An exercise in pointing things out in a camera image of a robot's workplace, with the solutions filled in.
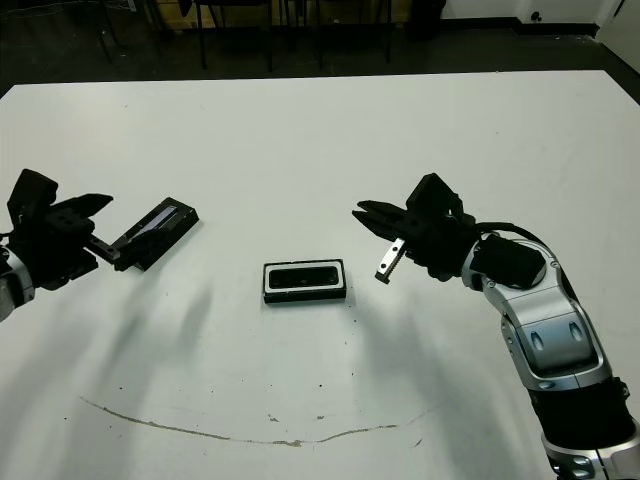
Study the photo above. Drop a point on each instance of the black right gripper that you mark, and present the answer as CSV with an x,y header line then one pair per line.
x,y
440,242

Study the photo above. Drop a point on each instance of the black phone-like camera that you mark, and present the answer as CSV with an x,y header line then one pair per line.
x,y
302,277

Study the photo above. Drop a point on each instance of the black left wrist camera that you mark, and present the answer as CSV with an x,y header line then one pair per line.
x,y
32,192

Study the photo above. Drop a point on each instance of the black box base white insert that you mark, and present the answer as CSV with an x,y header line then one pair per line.
x,y
300,298

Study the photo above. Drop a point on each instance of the black armrest chair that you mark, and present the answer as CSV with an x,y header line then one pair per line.
x,y
388,50

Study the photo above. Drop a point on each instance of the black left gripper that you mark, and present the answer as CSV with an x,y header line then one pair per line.
x,y
55,250

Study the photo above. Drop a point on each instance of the grey office chair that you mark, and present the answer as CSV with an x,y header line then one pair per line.
x,y
106,47

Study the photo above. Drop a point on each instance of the black waste bin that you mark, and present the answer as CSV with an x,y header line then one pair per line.
x,y
427,20

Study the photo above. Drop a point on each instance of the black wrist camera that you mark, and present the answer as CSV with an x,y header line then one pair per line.
x,y
32,192
435,192

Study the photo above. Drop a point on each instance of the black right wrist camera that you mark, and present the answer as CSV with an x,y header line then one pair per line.
x,y
435,192

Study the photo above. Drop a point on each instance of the black box lid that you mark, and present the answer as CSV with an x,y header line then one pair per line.
x,y
155,232

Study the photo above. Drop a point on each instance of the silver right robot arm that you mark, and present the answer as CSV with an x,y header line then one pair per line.
x,y
555,320

